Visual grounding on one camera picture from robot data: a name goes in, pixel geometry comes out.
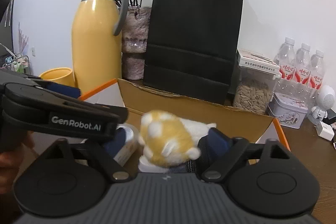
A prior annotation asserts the clear cotton swab box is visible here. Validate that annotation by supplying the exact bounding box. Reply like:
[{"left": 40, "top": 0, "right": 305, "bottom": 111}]
[{"left": 113, "top": 123, "right": 141, "bottom": 165}]

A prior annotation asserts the person's left hand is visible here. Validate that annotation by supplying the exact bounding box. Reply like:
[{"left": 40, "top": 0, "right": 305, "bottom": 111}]
[{"left": 0, "top": 133, "right": 36, "bottom": 188}]

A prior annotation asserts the red cardboard box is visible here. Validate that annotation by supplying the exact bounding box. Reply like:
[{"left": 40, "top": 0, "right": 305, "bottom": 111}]
[{"left": 79, "top": 78, "right": 290, "bottom": 165}]

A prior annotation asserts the wire storage rack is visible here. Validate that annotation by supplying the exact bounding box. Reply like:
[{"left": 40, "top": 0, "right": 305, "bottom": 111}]
[{"left": 0, "top": 55, "right": 29, "bottom": 75}]

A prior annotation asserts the white robot toy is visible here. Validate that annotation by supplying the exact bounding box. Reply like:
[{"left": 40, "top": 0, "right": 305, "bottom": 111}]
[{"left": 308, "top": 84, "right": 336, "bottom": 121}]

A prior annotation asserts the white charger block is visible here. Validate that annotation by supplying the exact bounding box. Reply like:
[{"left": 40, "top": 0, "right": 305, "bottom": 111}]
[{"left": 316, "top": 123, "right": 335, "bottom": 141}]

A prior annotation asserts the yellow white plush toy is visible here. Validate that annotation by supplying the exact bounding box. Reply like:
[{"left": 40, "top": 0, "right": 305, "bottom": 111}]
[{"left": 138, "top": 109, "right": 217, "bottom": 168}]

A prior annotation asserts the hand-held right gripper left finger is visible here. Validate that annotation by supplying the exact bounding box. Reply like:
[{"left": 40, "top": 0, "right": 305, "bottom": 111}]
[{"left": 37, "top": 133, "right": 132, "bottom": 183}]

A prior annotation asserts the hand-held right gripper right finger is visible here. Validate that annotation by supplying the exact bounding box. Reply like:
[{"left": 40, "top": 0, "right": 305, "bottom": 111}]
[{"left": 198, "top": 128, "right": 298, "bottom": 184}]

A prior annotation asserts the yellow ceramic mug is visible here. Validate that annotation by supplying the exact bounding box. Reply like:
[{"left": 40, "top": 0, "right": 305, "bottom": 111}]
[{"left": 39, "top": 68, "right": 75, "bottom": 88}]

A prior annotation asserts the clear sunflower seed container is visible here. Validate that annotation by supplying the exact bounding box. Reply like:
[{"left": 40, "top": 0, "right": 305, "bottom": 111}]
[{"left": 233, "top": 67, "right": 281, "bottom": 116}]

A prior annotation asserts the purple flower wall decal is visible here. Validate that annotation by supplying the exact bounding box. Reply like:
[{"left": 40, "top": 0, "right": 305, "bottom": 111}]
[{"left": 17, "top": 22, "right": 29, "bottom": 56}]

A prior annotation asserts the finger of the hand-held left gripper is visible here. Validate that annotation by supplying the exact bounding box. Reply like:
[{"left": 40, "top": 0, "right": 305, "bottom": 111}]
[
  {"left": 4, "top": 83, "right": 129, "bottom": 123},
  {"left": 0, "top": 70, "right": 81, "bottom": 99}
]

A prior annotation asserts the flat white box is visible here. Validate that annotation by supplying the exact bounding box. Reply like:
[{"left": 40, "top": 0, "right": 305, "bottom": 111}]
[{"left": 237, "top": 49, "right": 281, "bottom": 73}]

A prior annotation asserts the black paper bag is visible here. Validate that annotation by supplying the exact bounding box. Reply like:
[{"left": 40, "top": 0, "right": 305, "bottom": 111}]
[{"left": 143, "top": 0, "right": 245, "bottom": 105}]

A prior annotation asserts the grey printed tin box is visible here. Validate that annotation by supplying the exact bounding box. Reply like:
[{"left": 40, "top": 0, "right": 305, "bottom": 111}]
[{"left": 268, "top": 92, "right": 309, "bottom": 130}]

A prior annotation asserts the yellow thermos jug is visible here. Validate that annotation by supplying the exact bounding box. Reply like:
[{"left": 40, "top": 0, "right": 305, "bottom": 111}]
[{"left": 71, "top": 0, "right": 130, "bottom": 94}]

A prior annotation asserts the pink fuzzy vase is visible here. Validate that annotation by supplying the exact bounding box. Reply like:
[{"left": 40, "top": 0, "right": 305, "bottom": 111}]
[{"left": 121, "top": 6, "right": 153, "bottom": 81}]

